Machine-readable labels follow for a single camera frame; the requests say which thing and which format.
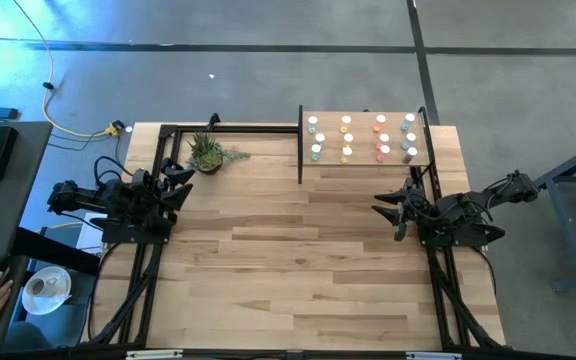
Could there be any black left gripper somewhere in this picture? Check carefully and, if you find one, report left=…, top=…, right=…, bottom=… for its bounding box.
left=130, top=157, right=197, bottom=226

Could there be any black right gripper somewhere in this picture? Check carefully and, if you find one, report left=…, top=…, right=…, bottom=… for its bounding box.
left=371, top=177, right=427, bottom=243

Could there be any potted succulent plant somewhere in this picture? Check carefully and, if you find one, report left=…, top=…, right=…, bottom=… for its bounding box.
left=186, top=130, right=252, bottom=176

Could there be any white box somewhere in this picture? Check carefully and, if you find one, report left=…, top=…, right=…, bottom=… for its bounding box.
left=75, top=212, right=107, bottom=254

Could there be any black desk foot bar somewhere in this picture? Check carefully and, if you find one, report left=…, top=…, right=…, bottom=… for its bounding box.
left=12, top=225, right=102, bottom=276

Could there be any black desk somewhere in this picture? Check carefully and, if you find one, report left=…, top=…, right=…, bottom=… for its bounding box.
left=0, top=121, right=53, bottom=354

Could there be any white cup on stool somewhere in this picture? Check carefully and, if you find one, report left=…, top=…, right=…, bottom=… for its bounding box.
left=21, top=265, right=73, bottom=316

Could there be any wooden shelf black frame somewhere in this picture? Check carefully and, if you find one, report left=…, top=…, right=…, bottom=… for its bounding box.
left=297, top=104, right=437, bottom=185

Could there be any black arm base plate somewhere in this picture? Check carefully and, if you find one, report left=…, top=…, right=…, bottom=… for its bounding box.
left=419, top=209, right=507, bottom=250
left=89, top=216, right=175, bottom=246

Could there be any black aluminium table frame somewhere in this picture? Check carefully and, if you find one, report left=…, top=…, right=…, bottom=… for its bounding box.
left=87, top=122, right=507, bottom=351

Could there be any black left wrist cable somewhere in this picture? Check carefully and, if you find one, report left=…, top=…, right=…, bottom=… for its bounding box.
left=92, top=155, right=135, bottom=190

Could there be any black floor cable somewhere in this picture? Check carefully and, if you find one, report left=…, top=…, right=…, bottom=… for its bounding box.
left=47, top=130, right=125, bottom=169

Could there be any silver aluminium bracket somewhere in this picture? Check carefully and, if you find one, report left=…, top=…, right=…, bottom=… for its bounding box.
left=125, top=349, right=184, bottom=360
left=405, top=351, right=463, bottom=360

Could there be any yellow floor cable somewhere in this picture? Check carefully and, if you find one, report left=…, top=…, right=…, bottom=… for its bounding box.
left=12, top=0, right=122, bottom=139

